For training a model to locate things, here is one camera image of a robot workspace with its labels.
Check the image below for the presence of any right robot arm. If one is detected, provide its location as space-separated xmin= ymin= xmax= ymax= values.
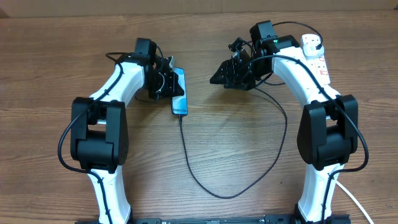
xmin=210 ymin=21 xmax=359 ymax=223

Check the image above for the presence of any white wall charger plug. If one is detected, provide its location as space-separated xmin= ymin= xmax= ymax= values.
xmin=302 ymin=44 xmax=325 ymax=60

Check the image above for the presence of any white power strip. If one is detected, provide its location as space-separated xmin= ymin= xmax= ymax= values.
xmin=300 ymin=34 xmax=331 ymax=85

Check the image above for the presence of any blue Galaxy smartphone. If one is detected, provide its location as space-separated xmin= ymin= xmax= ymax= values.
xmin=172 ymin=67 xmax=188 ymax=116

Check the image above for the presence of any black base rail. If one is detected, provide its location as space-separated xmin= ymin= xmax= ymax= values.
xmin=74 ymin=213 xmax=352 ymax=224

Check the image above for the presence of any black USB charging cable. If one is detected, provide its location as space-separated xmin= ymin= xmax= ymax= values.
xmin=177 ymin=21 xmax=323 ymax=200

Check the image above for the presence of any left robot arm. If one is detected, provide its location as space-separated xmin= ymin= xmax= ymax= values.
xmin=65 ymin=38 xmax=188 ymax=223

